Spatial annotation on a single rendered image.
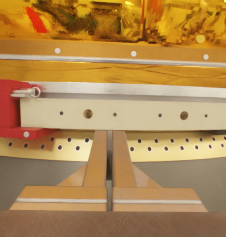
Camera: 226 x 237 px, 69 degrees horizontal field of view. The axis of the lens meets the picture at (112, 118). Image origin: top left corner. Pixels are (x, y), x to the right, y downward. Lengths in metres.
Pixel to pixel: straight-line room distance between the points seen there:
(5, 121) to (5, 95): 0.04
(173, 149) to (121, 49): 0.22
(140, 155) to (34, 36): 0.31
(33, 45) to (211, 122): 0.36
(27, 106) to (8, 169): 0.12
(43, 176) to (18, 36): 0.27
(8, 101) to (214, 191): 0.38
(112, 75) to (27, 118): 0.18
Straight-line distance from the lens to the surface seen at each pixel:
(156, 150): 0.32
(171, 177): 0.32
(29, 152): 0.34
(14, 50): 0.40
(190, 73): 0.40
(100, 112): 0.26
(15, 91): 0.29
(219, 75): 0.43
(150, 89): 0.31
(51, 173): 0.32
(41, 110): 0.28
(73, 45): 0.37
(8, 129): 0.29
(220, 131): 0.37
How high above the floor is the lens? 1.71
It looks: 7 degrees down
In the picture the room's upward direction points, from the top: 1 degrees clockwise
